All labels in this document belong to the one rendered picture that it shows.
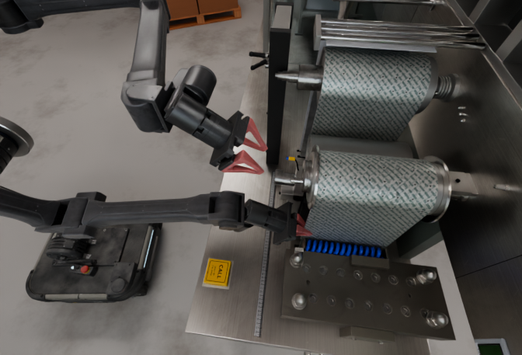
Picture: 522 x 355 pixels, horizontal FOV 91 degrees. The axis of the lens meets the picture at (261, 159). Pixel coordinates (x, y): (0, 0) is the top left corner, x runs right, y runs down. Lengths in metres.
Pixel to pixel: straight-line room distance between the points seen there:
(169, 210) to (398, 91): 0.59
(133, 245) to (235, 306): 1.02
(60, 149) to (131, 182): 0.79
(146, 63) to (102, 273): 1.40
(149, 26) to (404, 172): 0.62
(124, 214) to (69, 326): 1.42
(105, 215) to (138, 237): 1.04
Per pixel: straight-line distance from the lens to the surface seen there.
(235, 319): 0.85
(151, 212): 0.66
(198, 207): 0.61
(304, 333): 0.86
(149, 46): 0.60
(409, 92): 0.69
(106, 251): 1.78
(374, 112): 0.71
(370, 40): 0.66
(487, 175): 0.67
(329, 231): 0.72
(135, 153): 2.45
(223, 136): 0.46
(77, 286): 1.82
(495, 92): 0.69
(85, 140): 2.78
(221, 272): 0.85
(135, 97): 0.47
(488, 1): 0.81
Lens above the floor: 1.75
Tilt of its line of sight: 54 degrees down
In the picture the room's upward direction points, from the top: straight up
